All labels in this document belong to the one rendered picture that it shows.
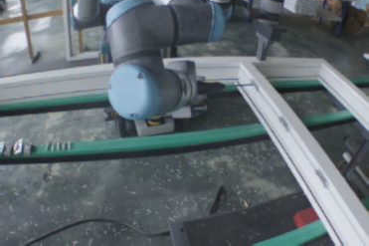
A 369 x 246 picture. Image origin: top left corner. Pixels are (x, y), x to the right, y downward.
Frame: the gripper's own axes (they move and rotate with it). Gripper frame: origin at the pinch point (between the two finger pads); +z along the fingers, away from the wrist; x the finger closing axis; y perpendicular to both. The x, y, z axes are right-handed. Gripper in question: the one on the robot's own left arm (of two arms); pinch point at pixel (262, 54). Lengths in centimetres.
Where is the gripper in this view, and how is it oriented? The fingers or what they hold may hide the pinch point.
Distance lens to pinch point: 94.2
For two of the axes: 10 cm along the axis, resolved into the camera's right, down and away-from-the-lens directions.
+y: 9.7, -0.9, 2.3
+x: -2.4, -5.9, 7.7
